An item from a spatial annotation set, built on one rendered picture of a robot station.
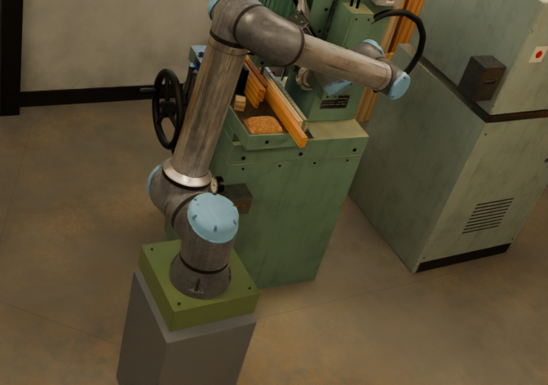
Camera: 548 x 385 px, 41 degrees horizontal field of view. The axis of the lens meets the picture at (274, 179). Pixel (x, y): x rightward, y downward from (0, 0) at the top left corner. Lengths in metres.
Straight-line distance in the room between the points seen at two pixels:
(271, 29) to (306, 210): 1.24
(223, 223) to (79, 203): 1.46
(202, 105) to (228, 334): 0.72
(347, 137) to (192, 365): 1.04
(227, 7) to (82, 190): 1.77
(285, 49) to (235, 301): 0.80
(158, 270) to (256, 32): 0.82
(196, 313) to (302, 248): 1.00
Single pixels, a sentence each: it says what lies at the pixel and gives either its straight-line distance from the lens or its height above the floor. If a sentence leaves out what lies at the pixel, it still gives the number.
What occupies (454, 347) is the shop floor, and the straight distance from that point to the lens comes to 3.33.
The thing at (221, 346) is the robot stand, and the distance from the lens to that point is 2.32.
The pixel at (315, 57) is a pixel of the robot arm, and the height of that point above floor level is 1.38.
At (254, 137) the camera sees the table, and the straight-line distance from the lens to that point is 2.45.
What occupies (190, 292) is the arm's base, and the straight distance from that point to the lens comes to 2.19.
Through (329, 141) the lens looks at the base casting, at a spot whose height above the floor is 0.79.
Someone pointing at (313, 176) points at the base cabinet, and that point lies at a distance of 2.82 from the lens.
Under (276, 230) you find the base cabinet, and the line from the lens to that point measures 2.94.
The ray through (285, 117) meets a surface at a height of 0.93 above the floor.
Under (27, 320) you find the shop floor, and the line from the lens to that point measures 2.94.
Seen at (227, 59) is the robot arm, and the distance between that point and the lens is 1.95.
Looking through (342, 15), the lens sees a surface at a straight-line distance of 2.54.
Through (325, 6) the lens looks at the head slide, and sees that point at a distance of 2.58.
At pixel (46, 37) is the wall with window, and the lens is 3.84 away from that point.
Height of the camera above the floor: 2.24
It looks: 36 degrees down
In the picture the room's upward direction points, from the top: 17 degrees clockwise
